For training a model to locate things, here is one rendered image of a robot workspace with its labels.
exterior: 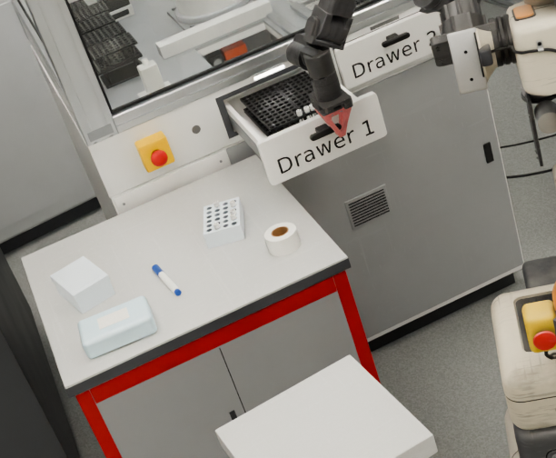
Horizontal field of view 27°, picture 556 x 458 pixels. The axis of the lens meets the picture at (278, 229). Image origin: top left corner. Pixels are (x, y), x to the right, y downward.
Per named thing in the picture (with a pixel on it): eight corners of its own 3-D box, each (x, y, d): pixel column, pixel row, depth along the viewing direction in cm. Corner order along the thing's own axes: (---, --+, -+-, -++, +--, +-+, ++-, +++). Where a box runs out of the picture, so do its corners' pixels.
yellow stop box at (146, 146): (176, 163, 271) (166, 136, 267) (148, 174, 270) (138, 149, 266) (171, 154, 275) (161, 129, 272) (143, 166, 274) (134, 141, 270)
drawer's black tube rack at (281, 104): (346, 124, 263) (339, 99, 260) (278, 154, 261) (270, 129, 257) (312, 93, 282) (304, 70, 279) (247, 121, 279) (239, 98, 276)
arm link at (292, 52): (316, 16, 234) (351, 24, 239) (289, 6, 244) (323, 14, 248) (301, 73, 237) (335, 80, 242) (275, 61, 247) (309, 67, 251)
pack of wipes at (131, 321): (151, 309, 236) (143, 292, 234) (159, 333, 228) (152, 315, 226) (83, 336, 235) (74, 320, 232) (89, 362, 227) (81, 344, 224)
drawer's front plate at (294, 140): (387, 134, 257) (376, 92, 251) (272, 186, 252) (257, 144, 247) (384, 132, 258) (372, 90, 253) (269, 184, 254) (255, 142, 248)
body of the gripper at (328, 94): (336, 89, 250) (327, 59, 246) (354, 104, 241) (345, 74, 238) (310, 101, 249) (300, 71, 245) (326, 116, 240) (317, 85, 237)
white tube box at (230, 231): (244, 239, 249) (240, 224, 247) (208, 249, 249) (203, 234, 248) (243, 210, 259) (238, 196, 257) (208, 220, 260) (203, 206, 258)
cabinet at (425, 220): (534, 283, 331) (482, 34, 291) (213, 437, 315) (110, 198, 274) (394, 163, 412) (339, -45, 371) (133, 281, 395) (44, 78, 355)
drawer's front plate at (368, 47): (449, 45, 287) (440, 5, 281) (346, 90, 282) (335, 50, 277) (446, 44, 288) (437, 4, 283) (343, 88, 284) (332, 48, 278)
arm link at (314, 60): (310, 56, 235) (332, 44, 237) (294, 49, 241) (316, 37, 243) (319, 85, 239) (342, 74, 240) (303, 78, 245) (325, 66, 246)
